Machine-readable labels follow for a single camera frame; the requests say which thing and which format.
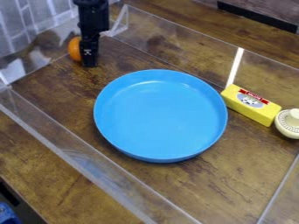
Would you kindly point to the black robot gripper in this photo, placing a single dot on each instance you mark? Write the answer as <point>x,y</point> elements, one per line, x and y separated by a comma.
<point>92,24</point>

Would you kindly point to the orange toy ball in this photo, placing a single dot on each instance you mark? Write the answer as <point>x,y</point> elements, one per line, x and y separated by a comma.
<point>74,48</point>

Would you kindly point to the round blue tray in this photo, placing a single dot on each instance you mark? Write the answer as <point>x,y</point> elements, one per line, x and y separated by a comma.
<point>159,115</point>

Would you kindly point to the yellow toy butter block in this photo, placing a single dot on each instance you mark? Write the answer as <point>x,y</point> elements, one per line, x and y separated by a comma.
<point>251,105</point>

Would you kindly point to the cream round toy mushroom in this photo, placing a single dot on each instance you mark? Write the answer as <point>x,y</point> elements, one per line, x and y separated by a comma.
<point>287,122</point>

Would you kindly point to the blue object at corner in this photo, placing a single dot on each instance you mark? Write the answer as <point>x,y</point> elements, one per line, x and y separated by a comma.
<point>7,215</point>

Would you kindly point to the clear acrylic enclosure wall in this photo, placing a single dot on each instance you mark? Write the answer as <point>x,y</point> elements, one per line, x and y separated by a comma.
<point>70,174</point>

